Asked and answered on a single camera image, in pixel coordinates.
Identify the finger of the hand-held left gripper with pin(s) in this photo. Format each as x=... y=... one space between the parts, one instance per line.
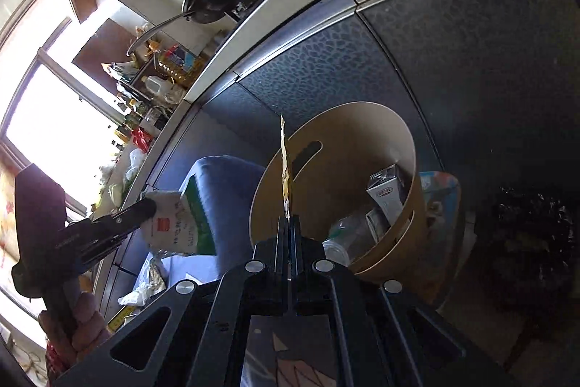
x=102 y=253
x=118 y=221

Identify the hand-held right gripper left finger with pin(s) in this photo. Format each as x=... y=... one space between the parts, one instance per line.
x=281 y=253

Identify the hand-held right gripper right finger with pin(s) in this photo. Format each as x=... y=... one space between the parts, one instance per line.
x=297 y=253

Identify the white green soft packet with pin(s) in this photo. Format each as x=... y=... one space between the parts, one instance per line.
x=185 y=224

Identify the yellow snack wrapper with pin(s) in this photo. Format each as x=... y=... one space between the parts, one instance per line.
x=285 y=169

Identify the beige round waste bin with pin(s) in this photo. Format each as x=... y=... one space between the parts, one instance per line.
x=344 y=142

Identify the person's left forearm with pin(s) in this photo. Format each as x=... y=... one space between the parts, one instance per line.
x=56 y=364

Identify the person's left hand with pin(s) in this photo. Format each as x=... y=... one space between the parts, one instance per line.
x=88 y=323

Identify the white plastic bag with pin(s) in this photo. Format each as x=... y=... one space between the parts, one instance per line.
x=136 y=165

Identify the clear plastic bottle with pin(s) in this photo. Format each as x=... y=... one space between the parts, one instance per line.
x=358 y=233

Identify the yellow flat packet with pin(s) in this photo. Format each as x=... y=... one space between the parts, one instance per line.
x=122 y=319

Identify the red plastic bag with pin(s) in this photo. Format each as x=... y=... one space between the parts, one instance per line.
x=141 y=141

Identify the blue printed tablecloth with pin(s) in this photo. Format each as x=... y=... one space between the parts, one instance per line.
x=226 y=187

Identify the window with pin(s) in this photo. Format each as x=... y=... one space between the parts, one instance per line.
x=45 y=119

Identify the row of seasoning bottles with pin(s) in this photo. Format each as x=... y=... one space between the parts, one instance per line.
x=131 y=122

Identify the white carton with red label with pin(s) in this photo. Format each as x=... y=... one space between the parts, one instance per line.
x=387 y=192

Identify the black metal rack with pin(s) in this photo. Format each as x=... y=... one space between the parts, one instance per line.
x=136 y=90

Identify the white plastic jug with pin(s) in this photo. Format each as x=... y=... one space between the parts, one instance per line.
x=156 y=87

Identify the assorted food packets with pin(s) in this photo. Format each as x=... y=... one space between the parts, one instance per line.
x=127 y=56

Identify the yellow cooking oil bottle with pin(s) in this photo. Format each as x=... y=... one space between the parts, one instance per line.
x=181 y=67

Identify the steel container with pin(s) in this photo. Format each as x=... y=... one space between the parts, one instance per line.
x=216 y=44

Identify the kitchen counter with dark doors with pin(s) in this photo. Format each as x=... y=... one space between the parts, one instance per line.
x=408 y=51

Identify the black plastic bag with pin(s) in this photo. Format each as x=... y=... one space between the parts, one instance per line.
x=530 y=246

